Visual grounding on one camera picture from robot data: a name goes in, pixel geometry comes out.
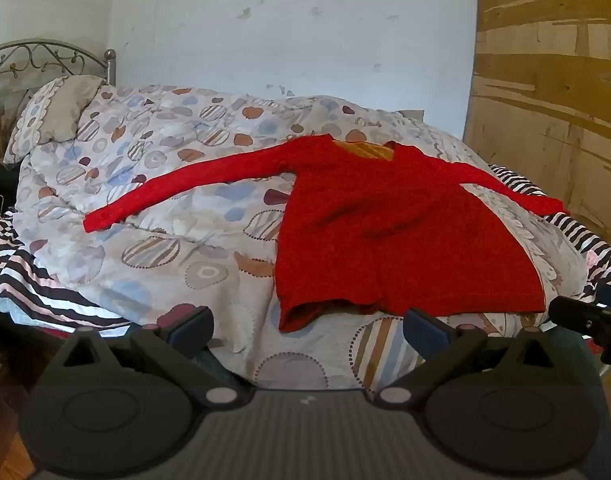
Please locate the striped bed sheet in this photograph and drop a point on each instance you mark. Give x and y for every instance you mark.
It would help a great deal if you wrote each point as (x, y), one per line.
(30, 280)

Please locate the patterned duvet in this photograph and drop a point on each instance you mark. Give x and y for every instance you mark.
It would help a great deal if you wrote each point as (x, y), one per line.
(185, 220)

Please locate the red knit sweater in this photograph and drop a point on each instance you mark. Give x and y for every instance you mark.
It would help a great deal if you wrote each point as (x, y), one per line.
(385, 230)

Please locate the metal bed headboard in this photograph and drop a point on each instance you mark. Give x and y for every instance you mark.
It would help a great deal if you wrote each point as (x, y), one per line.
(110, 67)

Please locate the patterned pillow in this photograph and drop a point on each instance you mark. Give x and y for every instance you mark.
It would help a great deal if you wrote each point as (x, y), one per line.
(60, 110)

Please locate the plywood panel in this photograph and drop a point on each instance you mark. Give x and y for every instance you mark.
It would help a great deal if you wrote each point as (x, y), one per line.
(550, 85)

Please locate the dark grey cloth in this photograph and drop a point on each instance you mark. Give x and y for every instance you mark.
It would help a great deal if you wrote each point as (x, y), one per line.
(585, 350)

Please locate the beige cloth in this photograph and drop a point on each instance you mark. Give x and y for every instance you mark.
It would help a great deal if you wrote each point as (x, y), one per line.
(413, 115)

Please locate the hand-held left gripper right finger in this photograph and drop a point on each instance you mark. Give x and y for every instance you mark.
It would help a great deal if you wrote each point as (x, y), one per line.
(425, 332)

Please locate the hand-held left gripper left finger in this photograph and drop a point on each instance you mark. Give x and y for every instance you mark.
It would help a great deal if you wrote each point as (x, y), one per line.
(193, 329)

